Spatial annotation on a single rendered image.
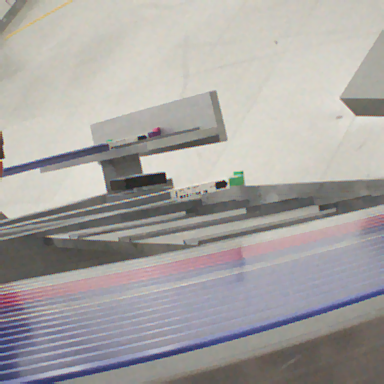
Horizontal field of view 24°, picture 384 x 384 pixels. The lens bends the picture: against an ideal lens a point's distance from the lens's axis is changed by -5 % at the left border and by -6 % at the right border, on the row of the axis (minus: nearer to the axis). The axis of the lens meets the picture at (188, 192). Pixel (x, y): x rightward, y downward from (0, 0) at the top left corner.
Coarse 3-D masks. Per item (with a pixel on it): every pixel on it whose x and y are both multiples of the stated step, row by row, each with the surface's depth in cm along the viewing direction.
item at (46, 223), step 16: (240, 176) 97; (160, 192) 93; (176, 192) 94; (96, 208) 89; (112, 208) 90; (128, 208) 91; (16, 224) 85; (32, 224) 86; (48, 224) 87; (64, 224) 88; (0, 240) 84
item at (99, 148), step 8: (152, 136) 127; (104, 144) 123; (72, 152) 121; (80, 152) 122; (88, 152) 122; (96, 152) 123; (40, 160) 118; (48, 160) 119; (56, 160) 120; (64, 160) 120; (8, 168) 116; (16, 168) 117; (24, 168) 117; (32, 168) 118
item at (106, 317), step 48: (240, 240) 57; (288, 240) 53; (336, 240) 50; (0, 288) 49; (48, 288) 47; (96, 288) 45; (144, 288) 43; (192, 288) 41; (240, 288) 39; (288, 288) 37; (336, 288) 35; (0, 336) 34; (48, 336) 33; (96, 336) 32; (144, 336) 31; (192, 336) 30; (240, 336) 31
